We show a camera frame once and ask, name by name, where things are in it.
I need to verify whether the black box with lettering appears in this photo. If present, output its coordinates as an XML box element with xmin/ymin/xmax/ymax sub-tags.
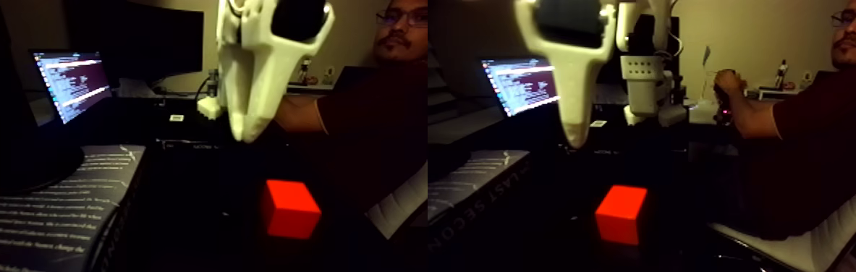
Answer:
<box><xmin>156</xmin><ymin>135</ymin><xmax>255</xmax><ymax>153</ymax></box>

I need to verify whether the person's left hand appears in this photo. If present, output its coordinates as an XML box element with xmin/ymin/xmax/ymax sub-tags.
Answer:
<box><xmin>716</xmin><ymin>69</ymin><xmax>746</xmax><ymax>98</ymax></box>

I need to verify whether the white chair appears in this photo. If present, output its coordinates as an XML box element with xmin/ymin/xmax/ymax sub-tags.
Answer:
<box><xmin>708</xmin><ymin>163</ymin><xmax>856</xmax><ymax>272</ymax></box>

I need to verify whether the black book with white text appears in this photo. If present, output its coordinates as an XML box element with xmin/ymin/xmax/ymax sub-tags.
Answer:
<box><xmin>0</xmin><ymin>144</ymin><xmax>148</xmax><ymax>272</ymax></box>

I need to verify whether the black computer monitor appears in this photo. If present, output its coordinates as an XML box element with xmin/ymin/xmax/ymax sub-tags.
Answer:
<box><xmin>67</xmin><ymin>0</ymin><xmax>205</xmax><ymax>86</ymax></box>

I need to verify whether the open laptop with lit screen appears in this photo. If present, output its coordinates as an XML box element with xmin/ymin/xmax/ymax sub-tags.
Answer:
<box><xmin>30</xmin><ymin>49</ymin><xmax>124</xmax><ymax>127</ymax></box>

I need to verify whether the red cube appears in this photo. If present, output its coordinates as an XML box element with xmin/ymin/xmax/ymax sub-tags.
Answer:
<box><xmin>260</xmin><ymin>179</ymin><xmax>322</xmax><ymax>240</ymax></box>

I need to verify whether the person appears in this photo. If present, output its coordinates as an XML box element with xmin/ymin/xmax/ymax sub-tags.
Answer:
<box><xmin>714</xmin><ymin>0</ymin><xmax>856</xmax><ymax>242</ymax></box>

